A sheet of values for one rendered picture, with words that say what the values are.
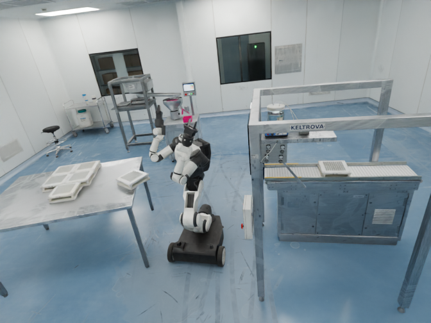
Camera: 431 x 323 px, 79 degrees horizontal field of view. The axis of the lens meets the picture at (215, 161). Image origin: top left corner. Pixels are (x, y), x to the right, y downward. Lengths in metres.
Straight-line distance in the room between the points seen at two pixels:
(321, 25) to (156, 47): 4.13
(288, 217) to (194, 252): 1.03
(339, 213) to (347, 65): 5.59
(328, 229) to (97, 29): 6.91
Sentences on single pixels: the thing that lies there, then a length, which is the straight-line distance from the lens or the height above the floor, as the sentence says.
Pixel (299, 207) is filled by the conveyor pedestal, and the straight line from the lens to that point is 2.80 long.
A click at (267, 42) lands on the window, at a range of 7.33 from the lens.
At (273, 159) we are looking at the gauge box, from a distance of 2.40.
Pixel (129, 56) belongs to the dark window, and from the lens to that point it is 7.65.
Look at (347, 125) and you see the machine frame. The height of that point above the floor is 1.60.
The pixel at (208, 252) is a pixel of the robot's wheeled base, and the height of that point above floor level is 0.19.
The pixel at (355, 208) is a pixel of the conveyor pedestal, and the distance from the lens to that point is 2.91.
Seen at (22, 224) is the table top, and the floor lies 0.82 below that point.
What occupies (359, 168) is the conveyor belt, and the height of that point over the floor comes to 0.82.
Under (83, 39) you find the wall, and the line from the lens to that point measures 8.06.
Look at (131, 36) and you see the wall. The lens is 7.59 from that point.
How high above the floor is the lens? 2.14
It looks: 26 degrees down
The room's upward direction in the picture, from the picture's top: 7 degrees counter-clockwise
